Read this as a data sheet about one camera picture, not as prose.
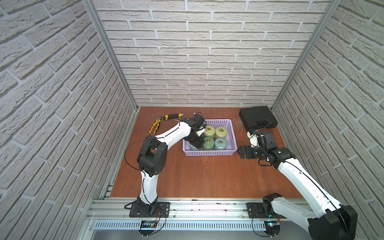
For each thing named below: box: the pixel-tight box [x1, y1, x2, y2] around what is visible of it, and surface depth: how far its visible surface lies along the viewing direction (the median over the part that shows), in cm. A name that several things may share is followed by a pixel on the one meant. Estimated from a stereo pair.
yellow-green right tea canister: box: [215, 126, 228, 140], surface depth 97 cm
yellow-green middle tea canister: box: [203, 125, 216, 138], surface depth 96 cm
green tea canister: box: [202, 137, 215, 151], surface depth 91 cm
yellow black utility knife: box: [163, 113, 184, 121], surface depth 116 cm
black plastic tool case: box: [238, 106, 278, 131], surface depth 109 cm
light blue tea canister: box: [213, 137, 227, 151], surface depth 91 cm
